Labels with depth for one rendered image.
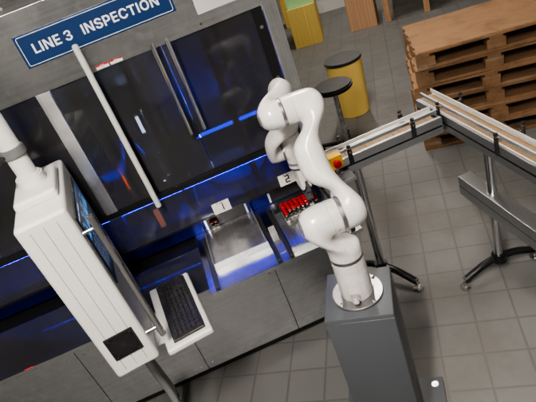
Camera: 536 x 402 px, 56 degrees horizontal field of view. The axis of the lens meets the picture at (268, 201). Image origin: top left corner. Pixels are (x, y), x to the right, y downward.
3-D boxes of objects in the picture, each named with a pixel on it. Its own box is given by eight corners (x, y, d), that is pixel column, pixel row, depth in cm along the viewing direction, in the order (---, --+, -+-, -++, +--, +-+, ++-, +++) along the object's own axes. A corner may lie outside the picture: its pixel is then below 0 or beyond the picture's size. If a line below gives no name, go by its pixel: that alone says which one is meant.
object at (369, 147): (326, 184, 261) (318, 159, 253) (316, 172, 275) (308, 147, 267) (445, 133, 266) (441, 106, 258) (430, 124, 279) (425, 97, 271)
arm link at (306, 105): (325, 237, 177) (368, 220, 177) (329, 238, 165) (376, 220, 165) (272, 104, 178) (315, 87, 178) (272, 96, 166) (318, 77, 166)
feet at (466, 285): (457, 285, 291) (454, 266, 284) (534, 250, 294) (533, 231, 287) (465, 293, 284) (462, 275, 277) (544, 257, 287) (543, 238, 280)
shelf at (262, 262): (196, 238, 255) (195, 235, 254) (324, 183, 259) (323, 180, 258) (212, 297, 214) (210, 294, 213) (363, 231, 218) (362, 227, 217)
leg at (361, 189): (372, 269, 312) (344, 163, 273) (386, 262, 313) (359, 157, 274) (379, 277, 305) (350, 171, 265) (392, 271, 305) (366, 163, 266)
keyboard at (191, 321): (156, 289, 240) (154, 285, 239) (183, 275, 242) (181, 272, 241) (175, 343, 206) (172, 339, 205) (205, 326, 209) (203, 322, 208)
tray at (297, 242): (273, 215, 247) (270, 209, 245) (322, 194, 248) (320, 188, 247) (293, 253, 218) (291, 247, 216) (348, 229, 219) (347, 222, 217)
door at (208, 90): (214, 168, 233) (160, 45, 203) (300, 132, 236) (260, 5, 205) (214, 168, 232) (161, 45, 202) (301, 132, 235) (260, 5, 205)
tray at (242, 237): (204, 231, 254) (202, 226, 252) (252, 210, 256) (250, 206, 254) (215, 270, 225) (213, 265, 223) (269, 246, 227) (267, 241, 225)
